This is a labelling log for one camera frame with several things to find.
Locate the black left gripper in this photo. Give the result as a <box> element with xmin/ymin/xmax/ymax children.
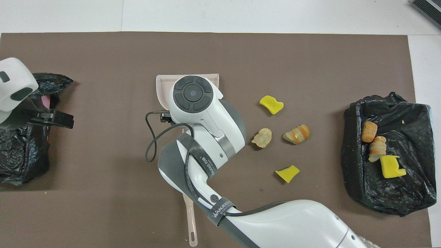
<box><xmin>28</xmin><ymin>109</ymin><xmax>75</xmax><ymax>129</ymax></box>

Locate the beige plastic dustpan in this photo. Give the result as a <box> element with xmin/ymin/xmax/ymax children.
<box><xmin>156</xmin><ymin>73</ymin><xmax>220</xmax><ymax>114</ymax></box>

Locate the pale round cracker chip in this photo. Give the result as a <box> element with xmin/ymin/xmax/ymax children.
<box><xmin>251</xmin><ymin>128</ymin><xmax>272</xmax><ymax>148</ymax></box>

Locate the yellow curved sponge piece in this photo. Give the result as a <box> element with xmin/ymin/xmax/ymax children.
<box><xmin>259</xmin><ymin>95</ymin><xmax>284</xmax><ymax>115</ymax></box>

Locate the striped croissant piece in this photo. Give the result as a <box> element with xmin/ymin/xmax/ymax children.
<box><xmin>283</xmin><ymin>124</ymin><xmax>310</xmax><ymax>145</ymax></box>

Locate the yellow sponge wedge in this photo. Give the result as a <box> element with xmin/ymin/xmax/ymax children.
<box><xmin>275</xmin><ymin>165</ymin><xmax>300</xmax><ymax>184</ymax></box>

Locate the brown round bread bun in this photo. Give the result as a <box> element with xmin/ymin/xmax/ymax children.
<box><xmin>361</xmin><ymin>121</ymin><xmax>378</xmax><ymax>143</ymax></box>

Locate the pale flaky pastry piece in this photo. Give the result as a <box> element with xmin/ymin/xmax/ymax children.
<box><xmin>368</xmin><ymin>136</ymin><xmax>387</xmax><ymax>163</ymax></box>

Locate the yellow sponge piece with notch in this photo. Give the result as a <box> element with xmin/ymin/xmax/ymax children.
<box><xmin>380</xmin><ymin>155</ymin><xmax>407</xmax><ymax>179</ymax></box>

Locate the left black trash bag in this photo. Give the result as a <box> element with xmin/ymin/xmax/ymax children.
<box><xmin>0</xmin><ymin>73</ymin><xmax>73</xmax><ymax>186</ymax></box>

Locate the black trash bag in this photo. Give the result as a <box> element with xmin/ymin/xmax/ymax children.
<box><xmin>0</xmin><ymin>73</ymin><xmax>73</xmax><ymax>186</ymax></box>
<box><xmin>340</xmin><ymin>92</ymin><xmax>437</xmax><ymax>217</ymax></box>

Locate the right black trash bag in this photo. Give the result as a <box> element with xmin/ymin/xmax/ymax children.
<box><xmin>340</xmin><ymin>92</ymin><xmax>437</xmax><ymax>217</ymax></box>

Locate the brown paper table mat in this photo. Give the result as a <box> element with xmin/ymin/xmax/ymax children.
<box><xmin>0</xmin><ymin>32</ymin><xmax>433</xmax><ymax>248</ymax></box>

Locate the black ribbed device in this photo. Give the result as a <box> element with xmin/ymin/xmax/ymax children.
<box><xmin>412</xmin><ymin>0</ymin><xmax>441</xmax><ymax>29</ymax></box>

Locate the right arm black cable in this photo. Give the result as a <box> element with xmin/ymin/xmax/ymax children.
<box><xmin>145</xmin><ymin>110</ymin><xmax>288</xmax><ymax>217</ymax></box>

